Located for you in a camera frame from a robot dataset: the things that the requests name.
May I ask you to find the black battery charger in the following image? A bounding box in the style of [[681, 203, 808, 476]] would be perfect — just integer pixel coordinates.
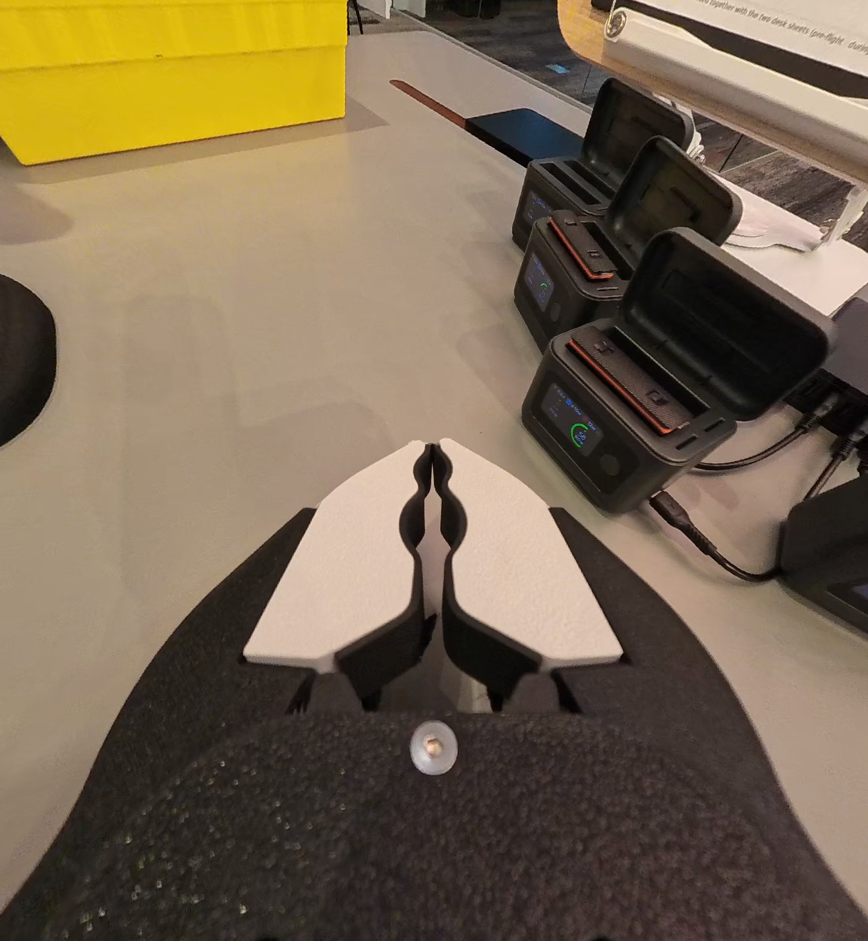
[[511, 77, 694, 252], [521, 227, 836, 517], [778, 455, 868, 657], [514, 136, 745, 355]]

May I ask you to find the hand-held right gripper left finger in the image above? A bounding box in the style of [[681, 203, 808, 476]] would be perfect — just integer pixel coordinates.
[[243, 439, 438, 677]]

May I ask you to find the yellow plastic bin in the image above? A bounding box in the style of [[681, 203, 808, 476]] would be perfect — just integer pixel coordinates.
[[0, 0, 351, 167]]

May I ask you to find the black charging cable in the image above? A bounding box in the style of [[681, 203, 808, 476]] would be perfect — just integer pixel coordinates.
[[806, 409, 868, 504], [646, 490, 789, 585], [690, 402, 835, 474]]

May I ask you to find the instruction board on stand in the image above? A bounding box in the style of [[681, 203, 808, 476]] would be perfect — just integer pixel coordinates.
[[652, 0, 868, 70]]

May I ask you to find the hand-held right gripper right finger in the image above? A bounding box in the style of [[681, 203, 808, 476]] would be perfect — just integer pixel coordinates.
[[437, 437, 625, 677]]

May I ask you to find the black honeycomb pad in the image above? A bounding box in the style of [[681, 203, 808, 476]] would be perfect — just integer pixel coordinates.
[[0, 267, 59, 466]]

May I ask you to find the white stand base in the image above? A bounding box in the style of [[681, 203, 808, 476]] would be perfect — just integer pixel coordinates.
[[725, 174, 868, 319]]

